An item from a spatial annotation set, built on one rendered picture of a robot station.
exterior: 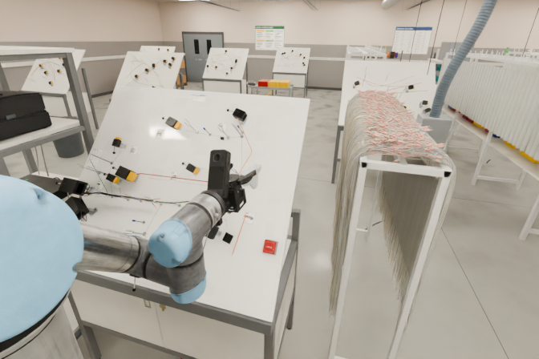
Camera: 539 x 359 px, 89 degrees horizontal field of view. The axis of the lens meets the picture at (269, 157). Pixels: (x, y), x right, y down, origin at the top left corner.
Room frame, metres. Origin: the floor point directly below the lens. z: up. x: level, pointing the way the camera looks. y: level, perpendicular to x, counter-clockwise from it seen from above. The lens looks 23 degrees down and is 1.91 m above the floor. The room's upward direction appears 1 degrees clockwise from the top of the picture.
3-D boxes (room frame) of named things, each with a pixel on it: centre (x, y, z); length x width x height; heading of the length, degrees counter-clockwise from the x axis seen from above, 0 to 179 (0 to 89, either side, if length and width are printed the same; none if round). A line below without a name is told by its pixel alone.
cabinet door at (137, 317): (1.01, 0.80, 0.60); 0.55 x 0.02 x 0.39; 75
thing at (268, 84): (6.16, 0.02, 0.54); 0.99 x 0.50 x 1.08; 78
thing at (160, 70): (5.17, 2.26, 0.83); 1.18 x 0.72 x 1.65; 77
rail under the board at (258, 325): (0.92, 0.54, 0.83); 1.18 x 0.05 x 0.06; 75
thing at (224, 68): (8.23, 1.30, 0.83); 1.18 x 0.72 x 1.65; 76
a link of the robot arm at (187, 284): (0.44, 0.18, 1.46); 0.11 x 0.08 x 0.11; 70
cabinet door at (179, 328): (0.87, 0.27, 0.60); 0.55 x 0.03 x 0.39; 75
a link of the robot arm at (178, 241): (0.43, 0.17, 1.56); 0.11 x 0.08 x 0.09; 160
